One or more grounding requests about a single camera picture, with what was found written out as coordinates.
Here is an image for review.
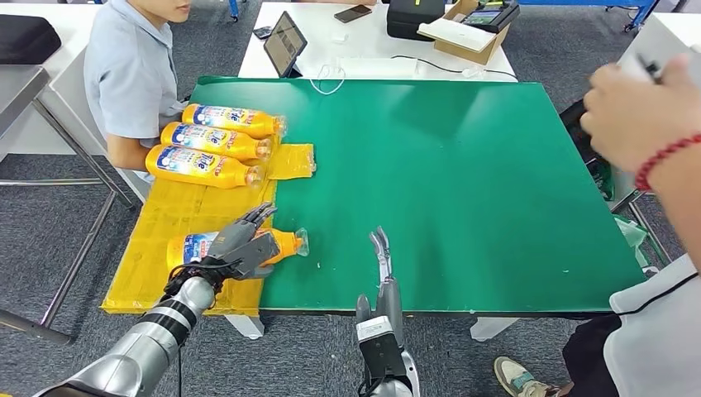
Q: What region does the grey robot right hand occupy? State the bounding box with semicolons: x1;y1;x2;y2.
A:
355;226;405;352

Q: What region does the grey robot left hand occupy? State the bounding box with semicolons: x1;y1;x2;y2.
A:
205;203;279;261

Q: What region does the person's right hand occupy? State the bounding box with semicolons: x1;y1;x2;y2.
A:
579;51;701;174

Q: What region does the orange detergent bottle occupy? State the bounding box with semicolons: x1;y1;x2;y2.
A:
181;103;289;140
145;144;268;191
165;227;311;272
160;121;275;161

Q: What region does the black backpack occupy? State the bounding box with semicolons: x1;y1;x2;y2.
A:
558;98;603;165

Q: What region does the yellow taped cardboard sheet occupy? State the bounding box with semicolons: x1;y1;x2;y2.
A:
101;143;317;318

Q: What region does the white side table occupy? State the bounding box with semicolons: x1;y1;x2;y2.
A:
608;12;701;203
0;2;151;203

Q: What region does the white table leg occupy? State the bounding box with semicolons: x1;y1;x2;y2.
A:
470;316;517;343
224;313;267;341

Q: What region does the pale green plastic bag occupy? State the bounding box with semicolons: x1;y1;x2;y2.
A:
613;213;661;275

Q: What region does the green table board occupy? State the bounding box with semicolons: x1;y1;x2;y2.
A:
188;76;647;314

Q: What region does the brown cardboard box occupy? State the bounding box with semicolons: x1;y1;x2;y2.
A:
417;0;513;67

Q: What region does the black terminal with screen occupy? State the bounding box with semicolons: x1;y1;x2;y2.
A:
461;0;522;35

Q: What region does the person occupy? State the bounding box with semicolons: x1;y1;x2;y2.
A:
493;46;701;397
83;0;193;184

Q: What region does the black tablet on stand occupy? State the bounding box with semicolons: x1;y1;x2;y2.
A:
262;11;309;79

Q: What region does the white booklet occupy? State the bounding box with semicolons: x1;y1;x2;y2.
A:
417;17;498;55

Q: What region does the white desk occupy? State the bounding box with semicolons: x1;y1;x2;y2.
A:
238;1;518;84

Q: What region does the black carrying case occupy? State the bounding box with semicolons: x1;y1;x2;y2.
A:
385;0;447;42

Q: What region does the black smartphone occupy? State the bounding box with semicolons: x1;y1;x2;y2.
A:
334;4;374;24

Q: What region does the black cushion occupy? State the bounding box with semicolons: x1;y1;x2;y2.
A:
0;14;62;65

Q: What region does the red bead bracelet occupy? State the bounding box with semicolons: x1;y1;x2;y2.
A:
634;132;701;193

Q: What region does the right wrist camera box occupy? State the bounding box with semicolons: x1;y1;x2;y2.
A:
355;314;409;379

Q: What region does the grey metal table frame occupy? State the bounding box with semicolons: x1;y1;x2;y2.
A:
610;189;675;270
0;65;136;347

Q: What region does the white cable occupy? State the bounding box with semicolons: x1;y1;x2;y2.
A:
309;64;347;97

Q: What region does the black cable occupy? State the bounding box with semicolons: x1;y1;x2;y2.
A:
390;53;518;79

